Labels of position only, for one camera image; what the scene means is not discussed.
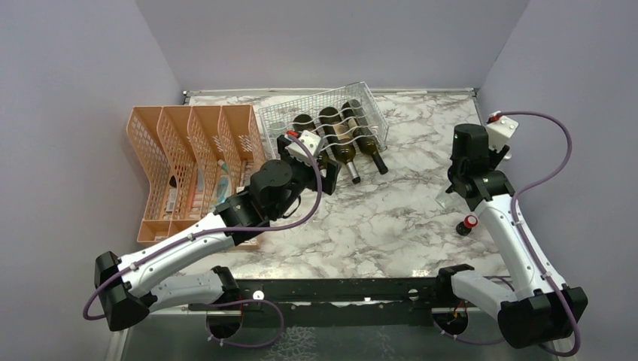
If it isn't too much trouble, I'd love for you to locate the green wine bottle white label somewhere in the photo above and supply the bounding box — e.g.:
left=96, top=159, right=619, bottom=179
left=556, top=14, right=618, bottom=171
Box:
left=319, top=107, right=361, bottom=184

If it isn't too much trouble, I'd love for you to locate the green wine bottle brown label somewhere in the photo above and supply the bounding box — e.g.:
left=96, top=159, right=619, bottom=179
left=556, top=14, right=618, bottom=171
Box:
left=292, top=113, right=330, bottom=171

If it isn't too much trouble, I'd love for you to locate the dark green wine bottle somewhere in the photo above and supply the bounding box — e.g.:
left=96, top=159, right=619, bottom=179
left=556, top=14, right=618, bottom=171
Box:
left=341, top=99, right=388, bottom=174

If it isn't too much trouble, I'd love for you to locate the clear bottle silver cap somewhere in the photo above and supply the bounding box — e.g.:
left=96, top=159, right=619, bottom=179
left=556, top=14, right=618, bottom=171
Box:
left=435, top=151, right=513, bottom=209

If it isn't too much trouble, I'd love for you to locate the clear glass bottle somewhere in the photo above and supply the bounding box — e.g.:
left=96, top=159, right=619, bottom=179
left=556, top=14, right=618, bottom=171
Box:
left=269, top=121, right=289, bottom=150

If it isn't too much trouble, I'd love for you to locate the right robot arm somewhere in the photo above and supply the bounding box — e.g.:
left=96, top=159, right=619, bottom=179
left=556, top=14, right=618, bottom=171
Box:
left=434, top=123, right=588, bottom=349

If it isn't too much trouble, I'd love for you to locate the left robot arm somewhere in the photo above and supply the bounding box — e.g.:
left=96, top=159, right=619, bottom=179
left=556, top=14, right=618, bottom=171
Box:
left=83, top=144, right=341, bottom=332

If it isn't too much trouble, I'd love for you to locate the orange plastic file organizer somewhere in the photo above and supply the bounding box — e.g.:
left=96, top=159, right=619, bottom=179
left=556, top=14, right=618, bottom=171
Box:
left=126, top=105, right=266, bottom=247

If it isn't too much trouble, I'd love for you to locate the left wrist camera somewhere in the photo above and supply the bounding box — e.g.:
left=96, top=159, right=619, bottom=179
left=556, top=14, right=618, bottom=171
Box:
left=279, top=130, right=324, bottom=165

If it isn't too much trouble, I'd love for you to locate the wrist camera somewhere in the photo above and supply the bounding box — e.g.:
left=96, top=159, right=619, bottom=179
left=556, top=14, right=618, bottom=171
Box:
left=279, top=130, right=324, bottom=165
left=485, top=111, right=519, bottom=152

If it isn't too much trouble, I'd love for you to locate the white wire wine rack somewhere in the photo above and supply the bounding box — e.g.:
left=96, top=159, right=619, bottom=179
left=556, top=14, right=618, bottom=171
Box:
left=259, top=82, right=389, bottom=159

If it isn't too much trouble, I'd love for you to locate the black mounting rail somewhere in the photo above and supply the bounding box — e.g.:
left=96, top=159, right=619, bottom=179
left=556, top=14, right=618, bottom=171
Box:
left=188, top=277, right=469, bottom=334

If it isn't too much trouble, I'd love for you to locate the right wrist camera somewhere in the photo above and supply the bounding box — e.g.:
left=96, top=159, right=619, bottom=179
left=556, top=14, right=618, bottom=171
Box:
left=485, top=111, right=519, bottom=152

